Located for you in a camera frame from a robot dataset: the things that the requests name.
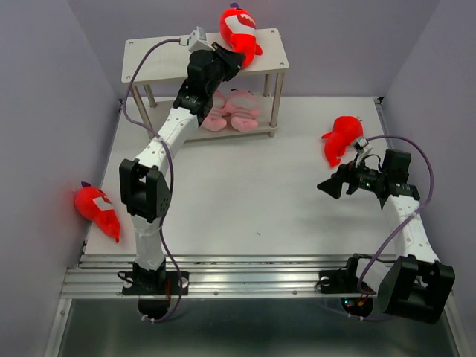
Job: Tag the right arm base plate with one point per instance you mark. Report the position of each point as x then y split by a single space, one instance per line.
336 282

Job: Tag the white two-tier shelf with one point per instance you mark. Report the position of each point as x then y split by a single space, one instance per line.
168 65

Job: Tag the red shark plush back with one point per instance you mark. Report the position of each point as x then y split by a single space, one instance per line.
345 130

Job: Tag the red shark plush left wall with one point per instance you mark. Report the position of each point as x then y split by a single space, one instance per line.
94 205

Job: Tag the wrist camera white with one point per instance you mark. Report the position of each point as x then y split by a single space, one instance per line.
362 146
196 41

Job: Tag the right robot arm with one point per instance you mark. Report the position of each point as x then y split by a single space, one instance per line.
414 284

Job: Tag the red shark plush mouth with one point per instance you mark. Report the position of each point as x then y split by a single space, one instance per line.
238 29

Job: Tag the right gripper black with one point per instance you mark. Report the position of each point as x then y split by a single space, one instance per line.
345 172

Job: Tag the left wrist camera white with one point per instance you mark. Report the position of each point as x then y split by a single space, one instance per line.
196 41

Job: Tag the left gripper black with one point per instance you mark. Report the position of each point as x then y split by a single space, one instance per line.
232 61

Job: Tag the pink striped plush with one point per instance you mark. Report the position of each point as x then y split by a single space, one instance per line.
242 106
215 120

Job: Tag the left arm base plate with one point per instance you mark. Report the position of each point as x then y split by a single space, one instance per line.
169 287

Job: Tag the aluminium rail frame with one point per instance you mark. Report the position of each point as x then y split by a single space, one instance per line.
255 236

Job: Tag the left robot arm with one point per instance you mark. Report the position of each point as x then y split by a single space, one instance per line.
146 181

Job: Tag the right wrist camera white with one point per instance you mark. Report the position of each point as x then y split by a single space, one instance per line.
362 146

